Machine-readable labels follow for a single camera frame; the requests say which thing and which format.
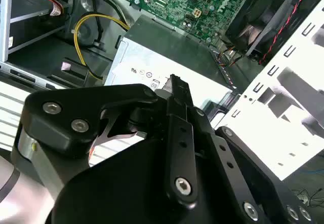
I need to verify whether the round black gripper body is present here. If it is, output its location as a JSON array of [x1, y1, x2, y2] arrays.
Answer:
[[50, 136, 245, 224]]

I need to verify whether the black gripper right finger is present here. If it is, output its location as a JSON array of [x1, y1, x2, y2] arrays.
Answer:
[[194, 106, 315, 224]]

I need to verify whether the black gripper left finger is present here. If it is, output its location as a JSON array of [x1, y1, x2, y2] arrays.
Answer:
[[20, 73, 200, 207]]

